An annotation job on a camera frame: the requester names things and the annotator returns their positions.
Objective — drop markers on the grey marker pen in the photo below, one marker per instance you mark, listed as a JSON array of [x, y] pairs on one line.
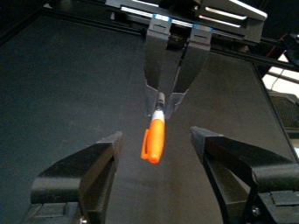
[[155, 140]]

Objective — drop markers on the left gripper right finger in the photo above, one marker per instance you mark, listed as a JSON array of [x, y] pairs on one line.
[[248, 175]]

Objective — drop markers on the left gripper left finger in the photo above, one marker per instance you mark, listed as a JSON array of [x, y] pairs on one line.
[[78, 175]]

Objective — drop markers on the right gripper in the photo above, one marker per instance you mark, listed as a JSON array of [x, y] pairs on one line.
[[218, 14]]

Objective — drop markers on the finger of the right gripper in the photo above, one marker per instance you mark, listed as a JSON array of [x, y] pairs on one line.
[[155, 58]]

